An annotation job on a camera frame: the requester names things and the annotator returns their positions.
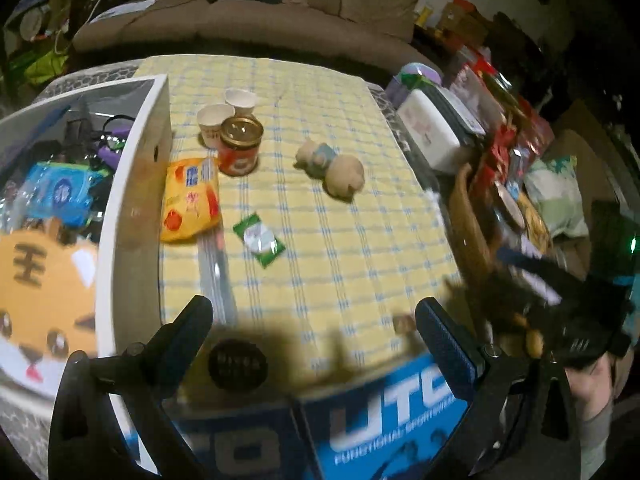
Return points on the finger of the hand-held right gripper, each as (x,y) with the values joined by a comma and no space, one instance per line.
(530,272)

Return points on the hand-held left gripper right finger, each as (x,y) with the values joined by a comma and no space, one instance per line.
(445,350)

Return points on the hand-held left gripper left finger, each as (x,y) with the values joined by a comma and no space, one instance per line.
(180,345)

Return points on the green sachet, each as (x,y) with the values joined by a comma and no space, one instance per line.
(259,240)

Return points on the white storage box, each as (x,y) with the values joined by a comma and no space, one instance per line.
(140,185)

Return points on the red jar with gold lid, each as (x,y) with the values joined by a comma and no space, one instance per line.
(241,152)

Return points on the beige plush toy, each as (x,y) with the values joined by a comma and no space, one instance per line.
(340,175)

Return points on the person's right forearm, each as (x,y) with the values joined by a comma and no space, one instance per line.
(595,445)

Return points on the person's right hand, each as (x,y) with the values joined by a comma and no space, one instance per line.
(592,385)

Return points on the white power socket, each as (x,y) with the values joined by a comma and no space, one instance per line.
(530,255)

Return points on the small wooden block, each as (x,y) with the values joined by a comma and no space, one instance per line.
(403,324)

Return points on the round dark tin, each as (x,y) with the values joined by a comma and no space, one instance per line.
(236,364)

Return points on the small yellow plush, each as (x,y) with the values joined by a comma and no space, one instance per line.
(532,344)

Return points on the clear plastic tube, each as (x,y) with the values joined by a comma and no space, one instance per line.
(216,275)

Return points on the wicker basket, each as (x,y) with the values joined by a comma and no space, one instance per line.
(467,220)

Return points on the floral green pillow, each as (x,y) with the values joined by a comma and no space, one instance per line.
(557,195)

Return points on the blue printed box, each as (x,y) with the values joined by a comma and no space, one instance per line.
(380,420)
(235,445)

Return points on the yellow snack packet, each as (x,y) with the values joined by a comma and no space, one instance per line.
(190,200)

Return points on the tiger face pouch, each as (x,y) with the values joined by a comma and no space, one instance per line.
(40,285)

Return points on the pile of red packages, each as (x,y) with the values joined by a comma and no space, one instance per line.
(500,120)

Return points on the white lidded container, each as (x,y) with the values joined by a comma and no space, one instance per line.
(430,127)

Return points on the blue wipes packet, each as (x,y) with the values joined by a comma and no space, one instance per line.
(60,194)

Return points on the purple container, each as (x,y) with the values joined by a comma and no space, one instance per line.
(422,76)

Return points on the green bag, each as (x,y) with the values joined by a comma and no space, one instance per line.
(47,65)

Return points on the brown sofa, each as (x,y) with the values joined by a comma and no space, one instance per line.
(250,30)

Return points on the white paper sheet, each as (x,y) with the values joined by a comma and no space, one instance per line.
(122,9)

